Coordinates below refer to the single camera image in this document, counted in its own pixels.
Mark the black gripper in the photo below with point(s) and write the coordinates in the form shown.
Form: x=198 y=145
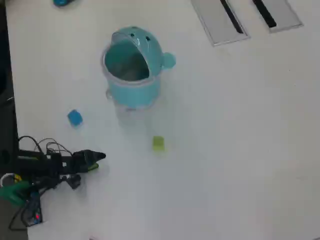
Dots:
x=72 y=165

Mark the blue lego block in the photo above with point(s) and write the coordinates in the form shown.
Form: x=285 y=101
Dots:
x=74 y=117

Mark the green lego block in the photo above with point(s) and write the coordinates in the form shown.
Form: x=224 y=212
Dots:
x=158 y=143

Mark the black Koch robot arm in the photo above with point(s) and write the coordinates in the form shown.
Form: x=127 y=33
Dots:
x=32 y=162

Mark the teal whale-shaped bin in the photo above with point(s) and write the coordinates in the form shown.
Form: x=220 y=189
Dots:
x=135 y=92

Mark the yellow connector plug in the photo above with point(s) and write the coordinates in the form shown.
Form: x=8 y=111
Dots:
x=17 y=178

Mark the blue circuit board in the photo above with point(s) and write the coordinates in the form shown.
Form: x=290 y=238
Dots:
x=33 y=212

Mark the green table clamp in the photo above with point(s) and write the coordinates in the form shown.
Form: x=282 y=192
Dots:
x=12 y=192

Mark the dark furniture beside table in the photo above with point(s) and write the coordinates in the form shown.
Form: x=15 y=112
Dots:
x=6 y=75

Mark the teal plastic object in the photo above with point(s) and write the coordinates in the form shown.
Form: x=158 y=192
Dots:
x=61 y=2

